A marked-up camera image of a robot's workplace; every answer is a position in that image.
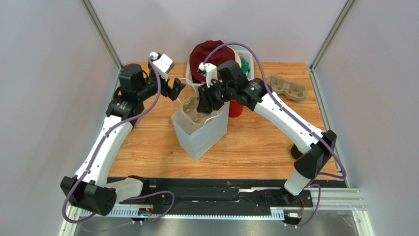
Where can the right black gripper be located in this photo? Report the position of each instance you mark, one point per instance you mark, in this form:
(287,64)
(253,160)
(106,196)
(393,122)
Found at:
(209,97)

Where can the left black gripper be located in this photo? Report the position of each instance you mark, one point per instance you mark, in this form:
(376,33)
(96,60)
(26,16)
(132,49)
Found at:
(167,89)

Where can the white paper bag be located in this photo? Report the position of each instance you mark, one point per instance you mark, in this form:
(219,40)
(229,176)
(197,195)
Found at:
(196,140)

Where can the pulp cup carrier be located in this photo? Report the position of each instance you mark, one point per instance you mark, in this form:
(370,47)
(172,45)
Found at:
(292,90)
(188,109)

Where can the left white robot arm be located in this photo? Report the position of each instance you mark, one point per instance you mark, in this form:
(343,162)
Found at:
(136,95)

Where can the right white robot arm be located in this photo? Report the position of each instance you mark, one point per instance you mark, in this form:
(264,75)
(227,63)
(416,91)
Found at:
(228,83)

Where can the red cup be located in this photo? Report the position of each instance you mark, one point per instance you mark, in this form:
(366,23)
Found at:
(235,109)

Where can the green cloth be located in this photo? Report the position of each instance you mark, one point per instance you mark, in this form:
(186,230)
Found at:
(245,66)

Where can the beige hat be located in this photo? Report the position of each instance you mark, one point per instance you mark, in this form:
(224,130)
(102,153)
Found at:
(237,58)

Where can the white plastic basket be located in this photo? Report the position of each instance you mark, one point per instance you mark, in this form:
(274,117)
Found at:
(242,53)

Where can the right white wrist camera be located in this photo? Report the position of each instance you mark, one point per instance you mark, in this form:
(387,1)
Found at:
(210,72)

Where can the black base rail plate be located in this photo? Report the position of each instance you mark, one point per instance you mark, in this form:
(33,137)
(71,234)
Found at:
(221,197)

